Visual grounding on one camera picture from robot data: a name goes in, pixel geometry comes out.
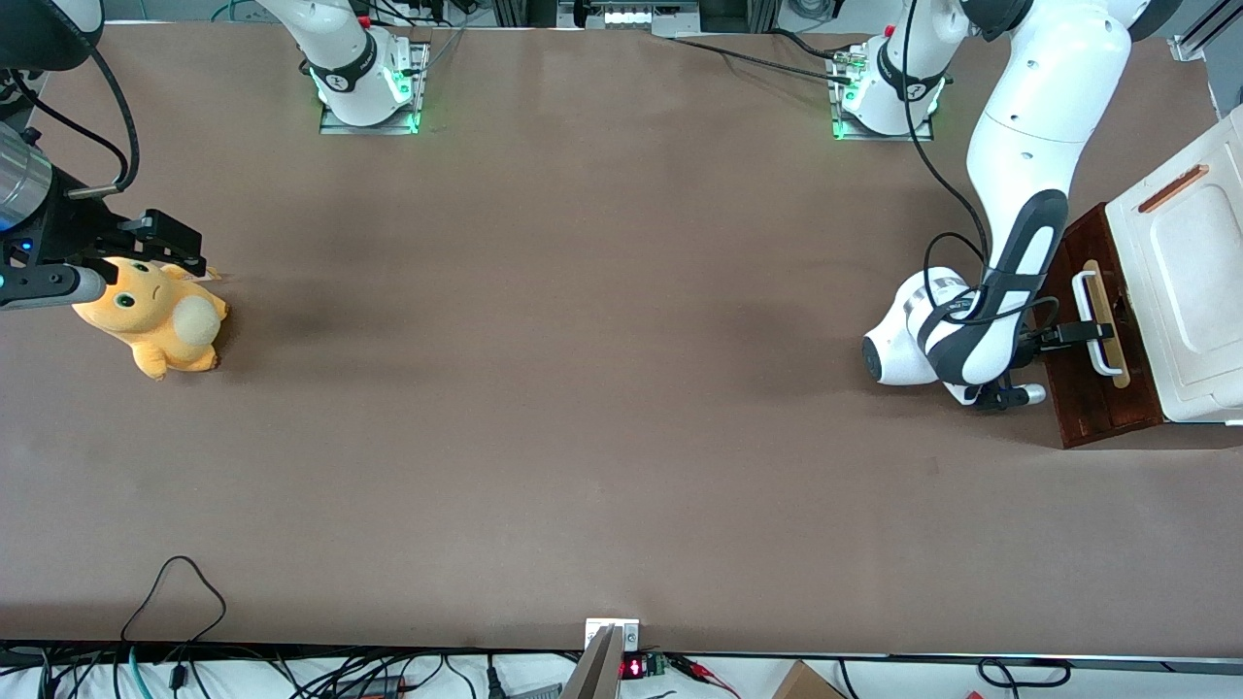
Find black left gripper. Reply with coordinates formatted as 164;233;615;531
1010;322;1115;370

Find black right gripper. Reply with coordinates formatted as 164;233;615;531
19;184;208;279

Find white drawer handle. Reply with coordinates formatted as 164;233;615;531
1070;272;1118;378

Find light wooden handle backplate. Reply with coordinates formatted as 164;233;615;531
1083;259;1133;389

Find dark wooden drawer with handle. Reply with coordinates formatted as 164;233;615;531
1063;206;1163;435

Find dark wooden drawer cabinet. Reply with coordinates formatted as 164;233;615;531
1041;202;1168;450

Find orange plush toy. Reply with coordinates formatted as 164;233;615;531
71;255;230;382

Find white plastic box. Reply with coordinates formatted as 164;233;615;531
1105;102;1243;426

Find aluminium extrusion profile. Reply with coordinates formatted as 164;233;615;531
1168;0;1243;64

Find brown cardboard box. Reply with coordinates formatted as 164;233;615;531
772;660;848;699

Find white power strip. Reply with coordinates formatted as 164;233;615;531
558;0;700;38

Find red black clip leads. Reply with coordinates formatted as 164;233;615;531
668;654;741;699

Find grey metal bar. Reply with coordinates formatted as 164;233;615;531
561;626;622;699

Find cylindrical black wrist camera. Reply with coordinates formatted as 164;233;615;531
971;382;1047;411
0;265;108;312

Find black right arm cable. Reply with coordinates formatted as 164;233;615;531
5;44;142;200

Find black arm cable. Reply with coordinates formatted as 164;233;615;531
5;44;142;200
898;0;1061;326

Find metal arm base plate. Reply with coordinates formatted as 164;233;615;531
827;49;936;144
319;41;430;137

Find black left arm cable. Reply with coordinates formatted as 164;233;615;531
898;0;1061;326

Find thin black looped cable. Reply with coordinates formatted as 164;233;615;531
120;555;227;681

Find black coiled cable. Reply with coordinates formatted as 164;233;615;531
976;658;1072;688

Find long black table cable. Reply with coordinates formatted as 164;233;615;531
670;29;856;86

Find white metal bracket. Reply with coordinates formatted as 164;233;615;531
585;618;642;653

